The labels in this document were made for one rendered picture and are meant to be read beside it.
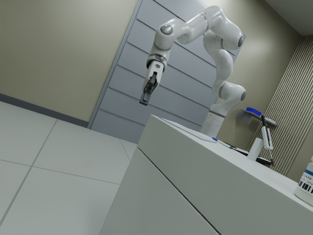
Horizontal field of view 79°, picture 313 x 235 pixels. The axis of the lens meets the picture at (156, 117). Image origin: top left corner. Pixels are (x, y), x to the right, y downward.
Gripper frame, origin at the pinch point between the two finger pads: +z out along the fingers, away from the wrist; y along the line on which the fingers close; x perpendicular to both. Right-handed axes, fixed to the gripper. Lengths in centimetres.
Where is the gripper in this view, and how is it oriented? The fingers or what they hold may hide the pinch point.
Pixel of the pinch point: (145, 99)
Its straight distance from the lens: 71.3
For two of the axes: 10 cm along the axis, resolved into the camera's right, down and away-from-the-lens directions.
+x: -9.1, -3.6, -2.0
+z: -2.6, 8.8, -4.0
